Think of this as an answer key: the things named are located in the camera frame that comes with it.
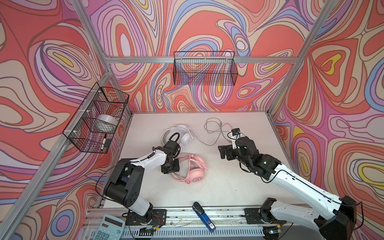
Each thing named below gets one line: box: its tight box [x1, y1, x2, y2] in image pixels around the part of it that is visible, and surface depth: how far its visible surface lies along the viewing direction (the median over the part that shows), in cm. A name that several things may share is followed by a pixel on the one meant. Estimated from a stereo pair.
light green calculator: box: [92, 214, 126, 240], surface depth 70 cm
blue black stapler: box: [192, 201, 216, 233], surface depth 72 cm
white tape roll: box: [95, 114, 119, 134], surface depth 74 cm
